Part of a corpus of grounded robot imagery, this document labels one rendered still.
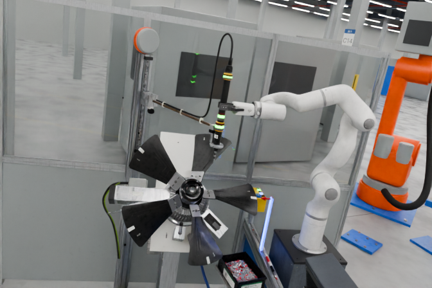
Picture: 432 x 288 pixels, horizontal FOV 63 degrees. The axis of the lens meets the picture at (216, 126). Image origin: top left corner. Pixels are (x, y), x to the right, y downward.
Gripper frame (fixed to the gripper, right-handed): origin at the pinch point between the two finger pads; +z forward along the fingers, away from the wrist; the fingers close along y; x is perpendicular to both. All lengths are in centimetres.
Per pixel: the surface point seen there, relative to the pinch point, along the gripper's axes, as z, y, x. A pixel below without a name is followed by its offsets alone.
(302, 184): -87, 71, -68
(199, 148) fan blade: 5.3, 17.9, -29.1
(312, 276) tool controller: -29, -65, -45
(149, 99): 35, 45, -10
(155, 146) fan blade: 29.3, 10.0, -27.6
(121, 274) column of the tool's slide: 41, 56, -142
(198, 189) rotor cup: 6.5, -5.0, -43.0
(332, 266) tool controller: -36, -64, -41
